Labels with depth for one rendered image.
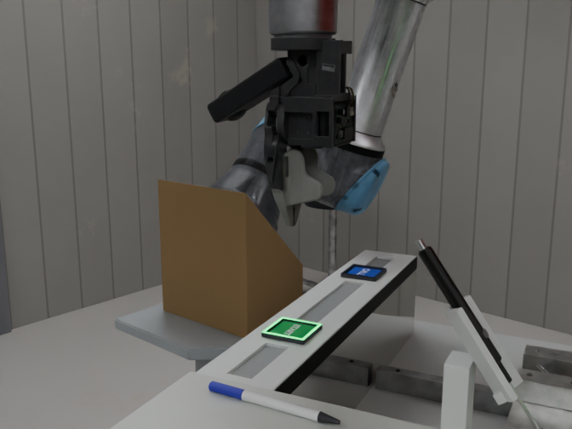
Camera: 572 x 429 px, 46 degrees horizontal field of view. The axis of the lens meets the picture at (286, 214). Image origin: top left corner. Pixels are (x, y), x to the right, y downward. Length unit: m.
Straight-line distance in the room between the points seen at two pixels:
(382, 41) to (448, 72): 2.47
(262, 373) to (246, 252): 0.42
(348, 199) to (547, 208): 2.35
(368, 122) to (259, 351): 0.54
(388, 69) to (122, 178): 2.77
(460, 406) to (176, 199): 0.78
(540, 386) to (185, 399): 0.43
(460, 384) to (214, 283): 0.70
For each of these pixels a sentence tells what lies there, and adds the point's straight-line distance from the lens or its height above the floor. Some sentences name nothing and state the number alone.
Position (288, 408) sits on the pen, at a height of 0.97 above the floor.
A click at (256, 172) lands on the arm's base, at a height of 1.09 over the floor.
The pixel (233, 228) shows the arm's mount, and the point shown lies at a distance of 1.13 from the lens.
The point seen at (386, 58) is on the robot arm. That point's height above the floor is 1.29.
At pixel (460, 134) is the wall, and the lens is 3.62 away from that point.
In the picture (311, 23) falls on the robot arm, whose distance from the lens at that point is 0.73.
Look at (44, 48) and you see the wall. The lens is 3.55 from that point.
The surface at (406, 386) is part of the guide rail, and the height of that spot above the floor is 0.83.
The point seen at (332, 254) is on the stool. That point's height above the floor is 0.28.
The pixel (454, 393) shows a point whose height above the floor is 1.03.
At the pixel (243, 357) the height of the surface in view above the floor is 0.96.
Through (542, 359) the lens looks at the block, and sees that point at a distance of 0.96.
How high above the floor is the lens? 1.28
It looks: 13 degrees down
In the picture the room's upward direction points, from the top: straight up
